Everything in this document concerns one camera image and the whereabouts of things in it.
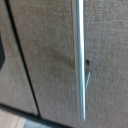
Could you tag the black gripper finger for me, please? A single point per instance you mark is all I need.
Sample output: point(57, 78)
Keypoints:
point(1, 53)

